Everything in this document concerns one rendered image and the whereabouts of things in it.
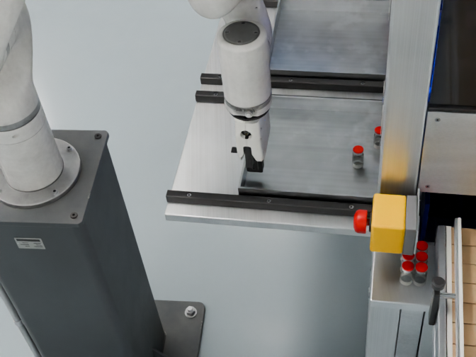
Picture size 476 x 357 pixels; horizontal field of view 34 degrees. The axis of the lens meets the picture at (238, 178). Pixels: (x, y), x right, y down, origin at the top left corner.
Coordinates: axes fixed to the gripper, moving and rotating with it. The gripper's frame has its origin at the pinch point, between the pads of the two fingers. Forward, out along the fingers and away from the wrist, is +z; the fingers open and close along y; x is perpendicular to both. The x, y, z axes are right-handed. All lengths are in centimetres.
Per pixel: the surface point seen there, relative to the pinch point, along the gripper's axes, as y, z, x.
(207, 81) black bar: 25.9, 3.3, 14.8
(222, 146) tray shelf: 7.8, 4.5, 8.3
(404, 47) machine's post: -12.4, -40.0, -25.9
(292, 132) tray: 12.8, 4.2, -5.6
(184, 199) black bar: -8.1, 3.0, 12.7
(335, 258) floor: 44, 92, -12
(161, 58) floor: 135, 92, 65
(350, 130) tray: 14.2, 4.2, -17.4
